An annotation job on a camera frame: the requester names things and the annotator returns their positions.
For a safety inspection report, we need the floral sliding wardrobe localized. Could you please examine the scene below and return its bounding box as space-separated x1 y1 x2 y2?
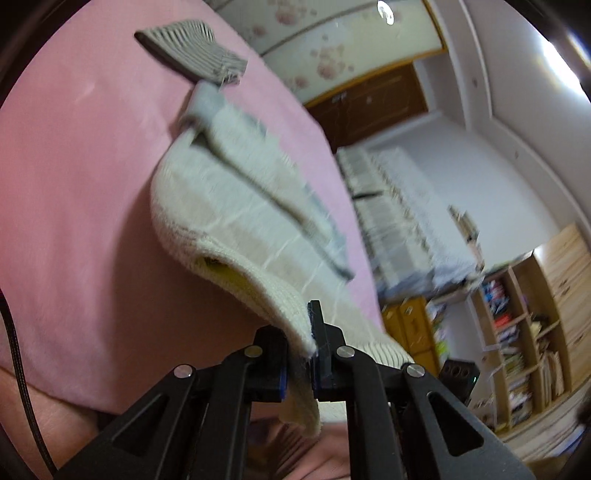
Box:
208 0 446 104

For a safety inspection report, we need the wooden bookshelf with books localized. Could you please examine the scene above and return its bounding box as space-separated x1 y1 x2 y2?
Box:
469 224 590 436

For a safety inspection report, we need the grey diamond pattern sweater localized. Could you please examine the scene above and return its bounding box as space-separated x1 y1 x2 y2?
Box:
150 81 409 436

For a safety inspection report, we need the pink plush bed blanket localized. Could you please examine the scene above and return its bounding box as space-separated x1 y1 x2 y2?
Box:
0 0 387 480

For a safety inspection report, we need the black white striped garment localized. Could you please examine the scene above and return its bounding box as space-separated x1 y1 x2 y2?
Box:
134 19 247 86

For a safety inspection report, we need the black cable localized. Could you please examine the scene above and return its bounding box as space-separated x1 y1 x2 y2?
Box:
0 287 59 478

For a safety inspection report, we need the wooden drawer cabinet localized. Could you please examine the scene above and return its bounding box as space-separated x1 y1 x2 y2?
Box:
382 297 441 377

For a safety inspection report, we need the beige cloth covered furniture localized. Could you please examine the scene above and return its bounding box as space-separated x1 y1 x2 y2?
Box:
335 147 483 304

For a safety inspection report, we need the black box on floor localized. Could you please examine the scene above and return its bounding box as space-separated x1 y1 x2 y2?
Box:
438 358 480 406

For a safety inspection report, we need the dark brown wooden door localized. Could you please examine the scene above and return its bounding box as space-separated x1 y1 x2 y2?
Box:
305 63 428 151

